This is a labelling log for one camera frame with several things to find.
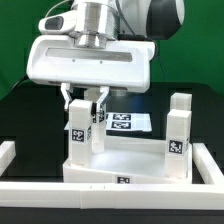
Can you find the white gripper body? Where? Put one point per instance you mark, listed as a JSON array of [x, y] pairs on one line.
[[54, 59]]

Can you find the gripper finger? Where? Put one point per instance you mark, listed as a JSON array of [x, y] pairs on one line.
[[67, 90], [101, 96]]

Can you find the white desk top tray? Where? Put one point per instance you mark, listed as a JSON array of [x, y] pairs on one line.
[[127, 160]]

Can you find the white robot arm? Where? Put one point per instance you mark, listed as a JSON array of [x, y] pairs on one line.
[[104, 44]]

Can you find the black marker plate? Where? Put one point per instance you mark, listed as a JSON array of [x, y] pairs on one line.
[[116, 121]]

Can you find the white U-shaped fence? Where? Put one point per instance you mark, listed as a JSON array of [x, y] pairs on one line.
[[209, 195]]

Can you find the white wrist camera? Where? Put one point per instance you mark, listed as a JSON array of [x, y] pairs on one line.
[[59, 24]]

